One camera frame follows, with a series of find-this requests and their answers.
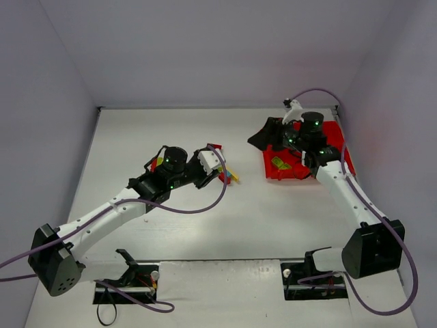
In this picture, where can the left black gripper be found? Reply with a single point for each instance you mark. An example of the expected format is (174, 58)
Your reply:
(207, 176)

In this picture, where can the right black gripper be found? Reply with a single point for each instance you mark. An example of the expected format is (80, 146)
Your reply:
(273, 128)

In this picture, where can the green square lego brick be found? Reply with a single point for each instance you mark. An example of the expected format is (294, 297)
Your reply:
(285, 166)
(277, 161)

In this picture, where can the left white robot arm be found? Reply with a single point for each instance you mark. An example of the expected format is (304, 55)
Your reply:
(61, 256)

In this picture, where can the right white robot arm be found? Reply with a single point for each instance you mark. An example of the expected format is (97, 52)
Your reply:
(374, 246)

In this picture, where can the red curved lego brick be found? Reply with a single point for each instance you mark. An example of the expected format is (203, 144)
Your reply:
(222, 177)

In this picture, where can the red compartment tray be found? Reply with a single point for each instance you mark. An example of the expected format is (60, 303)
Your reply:
(310, 151)

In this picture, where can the yellow long flat lego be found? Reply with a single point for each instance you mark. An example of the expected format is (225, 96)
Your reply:
(235, 176)

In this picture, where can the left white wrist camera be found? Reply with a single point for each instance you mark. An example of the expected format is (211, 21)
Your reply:
(211, 160)

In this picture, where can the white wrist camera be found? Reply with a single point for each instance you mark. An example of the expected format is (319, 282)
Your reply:
(211, 160)
(294, 110)

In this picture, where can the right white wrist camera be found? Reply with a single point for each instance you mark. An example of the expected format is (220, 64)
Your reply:
(294, 110)

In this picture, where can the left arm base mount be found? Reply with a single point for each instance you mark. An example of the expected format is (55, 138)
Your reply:
(139, 281)

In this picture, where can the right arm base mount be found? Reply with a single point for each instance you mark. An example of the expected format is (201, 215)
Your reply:
(302, 283)

